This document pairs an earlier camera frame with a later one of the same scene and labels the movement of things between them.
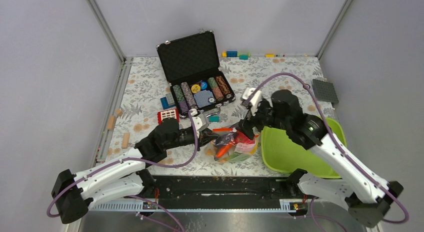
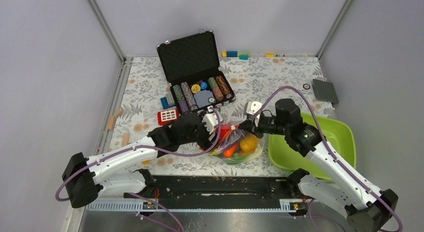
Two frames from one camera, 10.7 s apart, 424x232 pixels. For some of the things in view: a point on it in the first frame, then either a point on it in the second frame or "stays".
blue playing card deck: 204,98 stays
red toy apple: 238,137 -> 224,128
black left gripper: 205,137 stays
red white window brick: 172,113 stays
